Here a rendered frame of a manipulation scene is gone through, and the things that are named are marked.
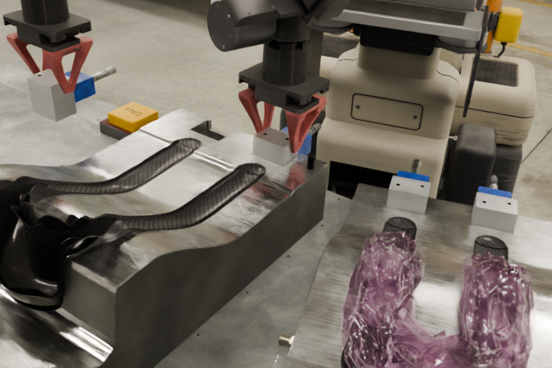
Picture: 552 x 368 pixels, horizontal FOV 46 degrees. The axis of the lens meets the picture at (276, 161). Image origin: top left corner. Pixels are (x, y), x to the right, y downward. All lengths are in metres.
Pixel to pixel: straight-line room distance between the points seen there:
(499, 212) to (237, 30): 0.39
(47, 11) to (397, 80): 0.58
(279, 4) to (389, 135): 0.47
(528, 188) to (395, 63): 1.68
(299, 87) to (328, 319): 0.30
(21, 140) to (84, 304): 0.53
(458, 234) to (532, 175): 2.03
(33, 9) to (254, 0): 0.30
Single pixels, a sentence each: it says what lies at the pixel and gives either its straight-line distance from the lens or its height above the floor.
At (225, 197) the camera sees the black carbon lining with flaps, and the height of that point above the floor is 0.88.
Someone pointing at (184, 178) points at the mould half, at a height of 0.88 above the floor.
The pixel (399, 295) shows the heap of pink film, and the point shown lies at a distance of 0.64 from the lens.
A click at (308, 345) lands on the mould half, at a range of 0.62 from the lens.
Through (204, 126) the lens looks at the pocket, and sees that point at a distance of 0.96.
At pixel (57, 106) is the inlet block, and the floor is 0.93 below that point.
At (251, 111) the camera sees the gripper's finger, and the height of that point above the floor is 0.95.
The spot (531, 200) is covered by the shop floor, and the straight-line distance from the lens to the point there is 2.67.
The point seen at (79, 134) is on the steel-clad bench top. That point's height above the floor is 0.80.
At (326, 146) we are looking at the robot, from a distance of 1.14.
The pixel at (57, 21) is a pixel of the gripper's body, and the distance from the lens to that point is 0.89.
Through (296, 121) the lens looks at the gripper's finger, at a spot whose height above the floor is 0.96.
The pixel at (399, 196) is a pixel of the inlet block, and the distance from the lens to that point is 0.84.
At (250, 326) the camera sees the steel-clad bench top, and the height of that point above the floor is 0.80.
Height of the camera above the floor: 1.32
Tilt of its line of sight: 30 degrees down
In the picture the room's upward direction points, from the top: 3 degrees clockwise
